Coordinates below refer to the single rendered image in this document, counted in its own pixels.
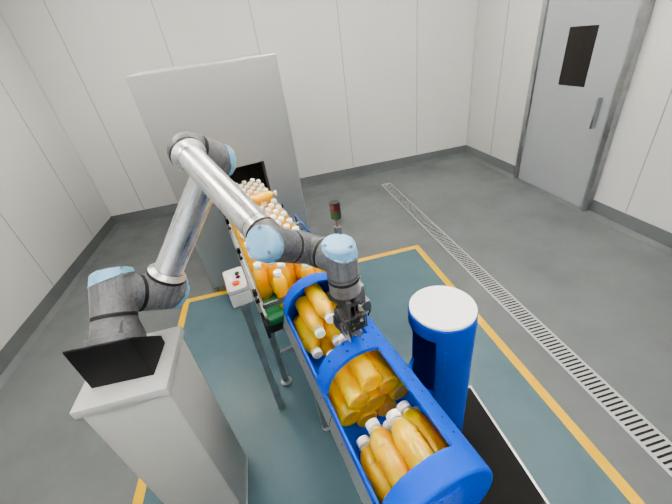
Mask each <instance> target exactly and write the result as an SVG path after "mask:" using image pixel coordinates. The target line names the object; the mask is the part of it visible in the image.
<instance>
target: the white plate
mask: <svg viewBox="0 0 672 504"><path fill-rule="evenodd" d="M409 310H410V313H411V315H412V316H413V318H414V319H415V320H416V321H417V322H418V323H420V324H421V325H423V326H425V327H427V328H430V329H433V330H437V331H444V332H450V331H458V330H461V329H464V328H466V327H468V326H470V325H471V324H472V323H473V322H474V321H475V319H476V317H477V313H478V309H477V305H476V303H475V301H474V300H473V299H472V298H471V297H470V296H469V295H468V294H467V293H465V292H463V291H461V290H459V289H456V288H453V287H449V286H430V287H426V288H423V289H421V290H419V291H417V292H416V293H415V294H414V295H413V296H412V297H411V299H410V302H409Z"/></svg>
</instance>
